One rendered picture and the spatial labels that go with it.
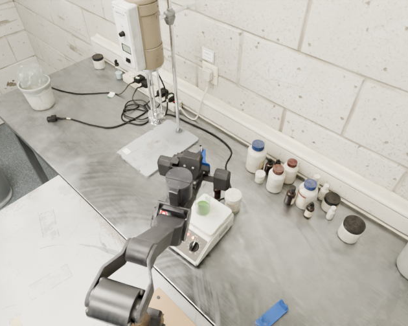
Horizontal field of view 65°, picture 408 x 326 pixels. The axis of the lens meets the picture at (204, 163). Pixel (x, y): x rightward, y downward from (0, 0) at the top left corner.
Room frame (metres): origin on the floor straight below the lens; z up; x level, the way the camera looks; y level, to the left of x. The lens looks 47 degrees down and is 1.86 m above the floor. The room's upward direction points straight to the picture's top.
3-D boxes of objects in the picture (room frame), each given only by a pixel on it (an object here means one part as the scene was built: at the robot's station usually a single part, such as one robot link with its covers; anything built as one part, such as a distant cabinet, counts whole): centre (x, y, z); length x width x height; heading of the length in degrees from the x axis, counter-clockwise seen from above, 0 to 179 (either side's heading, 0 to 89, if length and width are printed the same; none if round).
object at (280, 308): (0.30, -0.19, 0.92); 0.10 x 0.03 x 0.04; 127
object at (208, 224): (0.59, -0.01, 0.98); 0.12 x 0.12 x 0.01; 52
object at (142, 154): (0.99, 0.19, 0.91); 0.30 x 0.20 x 0.01; 137
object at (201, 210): (0.60, 0.00, 1.02); 0.06 x 0.05 x 0.08; 168
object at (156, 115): (1.00, 0.19, 1.17); 0.07 x 0.07 x 0.25
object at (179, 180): (0.41, 0.07, 1.29); 0.11 x 0.08 x 0.12; 164
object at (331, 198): (0.68, -0.45, 0.93); 0.05 x 0.05 x 0.06
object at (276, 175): (0.77, -0.27, 0.95); 0.06 x 0.06 x 0.11
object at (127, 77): (1.38, 0.27, 0.92); 0.40 x 0.06 x 0.04; 47
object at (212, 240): (0.57, 0.00, 0.94); 0.22 x 0.13 x 0.08; 142
